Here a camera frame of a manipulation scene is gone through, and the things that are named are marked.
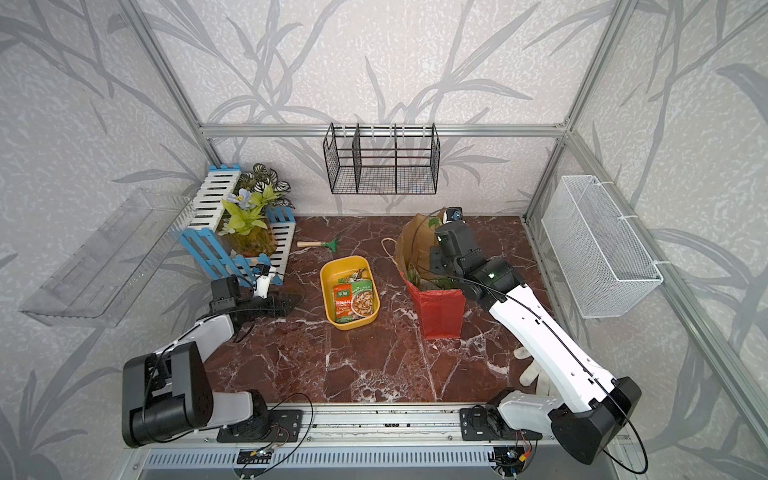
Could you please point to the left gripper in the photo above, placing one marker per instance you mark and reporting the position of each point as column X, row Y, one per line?
column 281, row 303

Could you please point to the red paper bag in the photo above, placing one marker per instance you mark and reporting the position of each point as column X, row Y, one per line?
column 440, row 312

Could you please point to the orange soup packet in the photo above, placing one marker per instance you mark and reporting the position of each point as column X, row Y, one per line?
column 353, row 301

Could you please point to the green condiment packet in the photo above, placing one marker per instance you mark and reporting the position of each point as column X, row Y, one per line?
column 423, row 284

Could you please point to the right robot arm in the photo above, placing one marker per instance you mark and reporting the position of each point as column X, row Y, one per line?
column 590, row 405

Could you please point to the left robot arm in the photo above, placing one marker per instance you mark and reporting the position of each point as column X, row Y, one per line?
column 167, row 395

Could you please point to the potted artificial plant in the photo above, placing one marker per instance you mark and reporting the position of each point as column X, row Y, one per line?
column 245, row 225

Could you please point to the yellow plastic tray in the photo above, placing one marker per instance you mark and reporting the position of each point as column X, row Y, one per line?
column 345, row 270

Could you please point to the blue white wooden crate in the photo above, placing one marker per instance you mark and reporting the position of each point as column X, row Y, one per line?
column 211, row 251

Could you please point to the small green rake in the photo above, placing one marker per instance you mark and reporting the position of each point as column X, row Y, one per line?
column 331, row 245

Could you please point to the clear acrylic shelf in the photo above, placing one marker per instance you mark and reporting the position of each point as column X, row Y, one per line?
column 98, row 284

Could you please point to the white work glove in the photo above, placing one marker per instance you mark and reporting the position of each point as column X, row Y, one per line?
column 534, row 375

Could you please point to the black wire basket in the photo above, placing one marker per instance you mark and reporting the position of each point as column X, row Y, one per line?
column 382, row 160

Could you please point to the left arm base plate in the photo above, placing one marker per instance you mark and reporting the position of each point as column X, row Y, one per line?
column 278, row 426

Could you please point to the white wire basket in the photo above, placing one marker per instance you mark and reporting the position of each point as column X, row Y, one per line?
column 606, row 267

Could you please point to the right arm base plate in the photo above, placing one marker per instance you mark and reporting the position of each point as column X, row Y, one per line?
column 481, row 423

